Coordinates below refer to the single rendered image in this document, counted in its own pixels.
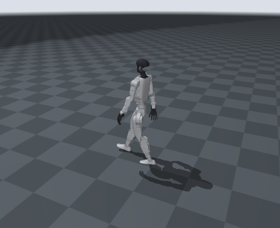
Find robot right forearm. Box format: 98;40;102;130
149;94;156;109

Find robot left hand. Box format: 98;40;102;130
117;113;125;125

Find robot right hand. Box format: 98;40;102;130
149;106;158;120

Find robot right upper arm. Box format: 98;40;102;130
149;75;154;95

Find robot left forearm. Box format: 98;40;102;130
120;97;131;115

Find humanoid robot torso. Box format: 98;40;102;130
134;73;150;117

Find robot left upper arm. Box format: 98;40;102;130
129;79;140;102

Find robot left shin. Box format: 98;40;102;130
139;139;152;162

